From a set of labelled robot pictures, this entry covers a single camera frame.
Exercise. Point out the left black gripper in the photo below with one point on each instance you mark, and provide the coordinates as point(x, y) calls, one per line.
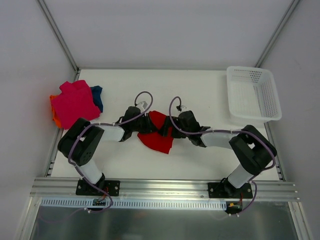
point(147, 122)

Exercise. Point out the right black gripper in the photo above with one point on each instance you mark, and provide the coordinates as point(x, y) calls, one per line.
point(169, 125)

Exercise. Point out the red t shirt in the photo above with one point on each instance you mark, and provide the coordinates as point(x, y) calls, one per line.
point(154, 140)

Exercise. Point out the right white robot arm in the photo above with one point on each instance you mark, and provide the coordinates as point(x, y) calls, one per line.
point(253, 151)

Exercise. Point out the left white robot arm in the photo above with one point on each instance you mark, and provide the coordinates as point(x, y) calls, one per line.
point(80, 142)

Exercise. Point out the blue folded t shirt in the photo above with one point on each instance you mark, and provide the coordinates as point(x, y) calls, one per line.
point(96, 92)

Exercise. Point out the pink folded t shirt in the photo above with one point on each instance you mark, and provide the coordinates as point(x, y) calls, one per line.
point(75, 101)

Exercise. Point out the white plastic basket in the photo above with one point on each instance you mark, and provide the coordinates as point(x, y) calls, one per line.
point(252, 95)

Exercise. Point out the orange folded t shirt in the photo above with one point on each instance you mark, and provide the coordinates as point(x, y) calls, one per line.
point(55, 117)

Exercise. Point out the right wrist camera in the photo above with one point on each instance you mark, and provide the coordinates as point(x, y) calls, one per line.
point(181, 108)

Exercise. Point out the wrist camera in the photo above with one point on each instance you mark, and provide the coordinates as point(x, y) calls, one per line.
point(181, 108)
point(142, 106)

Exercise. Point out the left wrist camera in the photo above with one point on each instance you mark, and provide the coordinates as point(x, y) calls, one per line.
point(142, 106)

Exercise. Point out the aluminium mounting rail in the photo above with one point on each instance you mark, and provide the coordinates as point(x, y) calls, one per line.
point(270, 191)

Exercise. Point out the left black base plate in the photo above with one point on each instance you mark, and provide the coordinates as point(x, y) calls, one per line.
point(112, 187)

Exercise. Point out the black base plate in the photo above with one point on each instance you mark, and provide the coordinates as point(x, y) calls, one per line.
point(112, 187)
point(219, 190)

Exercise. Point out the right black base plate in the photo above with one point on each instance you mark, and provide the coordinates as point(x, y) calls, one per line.
point(219, 190)

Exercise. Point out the white slotted cable duct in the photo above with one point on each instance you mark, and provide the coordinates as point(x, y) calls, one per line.
point(212, 205)

